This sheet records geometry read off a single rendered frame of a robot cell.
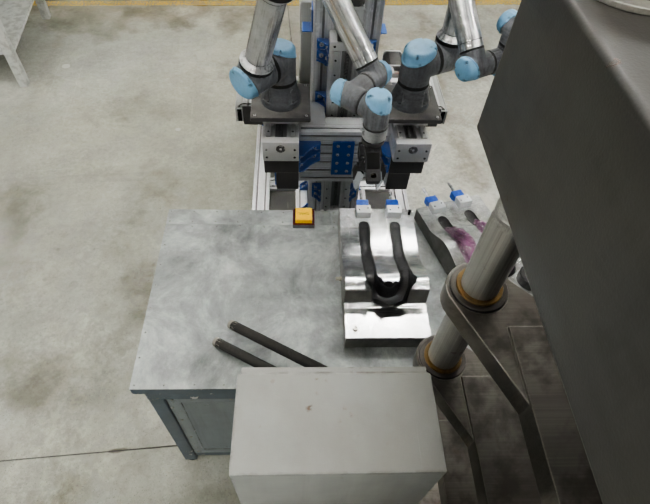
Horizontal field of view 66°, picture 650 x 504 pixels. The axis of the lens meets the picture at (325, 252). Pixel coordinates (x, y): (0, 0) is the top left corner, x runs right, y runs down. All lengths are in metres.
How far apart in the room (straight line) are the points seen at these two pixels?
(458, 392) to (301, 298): 0.77
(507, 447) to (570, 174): 0.65
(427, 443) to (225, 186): 2.55
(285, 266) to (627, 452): 1.43
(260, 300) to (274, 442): 0.94
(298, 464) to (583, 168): 0.52
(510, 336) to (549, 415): 0.12
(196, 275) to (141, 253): 1.18
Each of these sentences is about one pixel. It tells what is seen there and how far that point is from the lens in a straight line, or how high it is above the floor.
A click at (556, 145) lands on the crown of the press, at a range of 0.47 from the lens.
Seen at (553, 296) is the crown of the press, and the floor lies 1.84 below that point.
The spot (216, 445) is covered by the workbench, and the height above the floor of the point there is 0.17.
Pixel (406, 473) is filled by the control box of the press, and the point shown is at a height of 1.47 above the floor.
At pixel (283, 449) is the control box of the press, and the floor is 1.47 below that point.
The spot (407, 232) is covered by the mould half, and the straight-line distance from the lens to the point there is 1.74.
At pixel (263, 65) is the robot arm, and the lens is 1.72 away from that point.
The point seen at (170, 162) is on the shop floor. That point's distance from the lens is 3.36.
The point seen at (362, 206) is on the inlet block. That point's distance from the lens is 1.76.
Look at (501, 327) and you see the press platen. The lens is 0.81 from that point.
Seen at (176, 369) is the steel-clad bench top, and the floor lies 0.80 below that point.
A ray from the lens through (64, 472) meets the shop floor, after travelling 2.45.
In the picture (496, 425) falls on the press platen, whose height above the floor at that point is 1.29.
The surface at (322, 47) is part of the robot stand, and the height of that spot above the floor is 1.18.
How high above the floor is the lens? 2.19
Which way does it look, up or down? 52 degrees down
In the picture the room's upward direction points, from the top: 4 degrees clockwise
